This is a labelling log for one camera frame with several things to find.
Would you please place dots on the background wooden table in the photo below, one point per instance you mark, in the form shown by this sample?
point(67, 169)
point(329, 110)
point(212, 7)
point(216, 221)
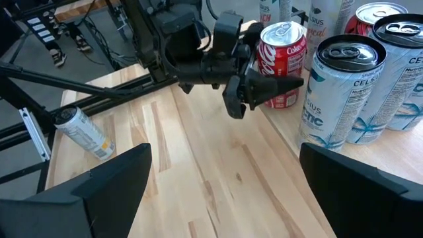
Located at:
point(79, 8)

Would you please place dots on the silver frame bracket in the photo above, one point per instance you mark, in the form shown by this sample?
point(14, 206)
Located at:
point(33, 132)

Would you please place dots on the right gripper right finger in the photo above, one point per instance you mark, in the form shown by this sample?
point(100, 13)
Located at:
point(363, 205)

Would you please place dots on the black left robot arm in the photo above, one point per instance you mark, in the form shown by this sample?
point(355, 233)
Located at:
point(155, 39)

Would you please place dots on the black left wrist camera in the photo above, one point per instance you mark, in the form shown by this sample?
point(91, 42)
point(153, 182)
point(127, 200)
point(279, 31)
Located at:
point(228, 33)

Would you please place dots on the red soda can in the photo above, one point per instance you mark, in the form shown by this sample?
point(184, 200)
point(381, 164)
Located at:
point(375, 15)

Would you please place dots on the red Coca-Cola can white script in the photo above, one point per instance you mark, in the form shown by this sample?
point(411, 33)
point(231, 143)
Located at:
point(282, 56)

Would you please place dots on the black aluminium table frame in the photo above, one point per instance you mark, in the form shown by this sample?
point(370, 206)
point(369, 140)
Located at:
point(115, 99)

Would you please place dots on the black strip white labels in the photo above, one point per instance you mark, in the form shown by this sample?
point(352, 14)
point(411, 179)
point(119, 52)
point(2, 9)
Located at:
point(41, 29)

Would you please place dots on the slim silver can tropical print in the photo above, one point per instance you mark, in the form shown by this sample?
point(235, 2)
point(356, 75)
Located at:
point(325, 23)

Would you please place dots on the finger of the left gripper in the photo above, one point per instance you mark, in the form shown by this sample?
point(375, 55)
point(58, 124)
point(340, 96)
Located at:
point(253, 34)
point(264, 87)

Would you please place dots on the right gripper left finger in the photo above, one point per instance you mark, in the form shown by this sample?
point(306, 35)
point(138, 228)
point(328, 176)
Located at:
point(82, 211)

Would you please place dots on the slim silver can yellow print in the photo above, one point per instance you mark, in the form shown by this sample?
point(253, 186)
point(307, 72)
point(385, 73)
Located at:
point(84, 134)

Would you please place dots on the person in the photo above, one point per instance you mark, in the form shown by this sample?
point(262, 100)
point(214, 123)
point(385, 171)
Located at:
point(59, 57)

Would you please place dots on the slim silver can peach print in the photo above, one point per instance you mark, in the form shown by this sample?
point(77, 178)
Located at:
point(276, 11)

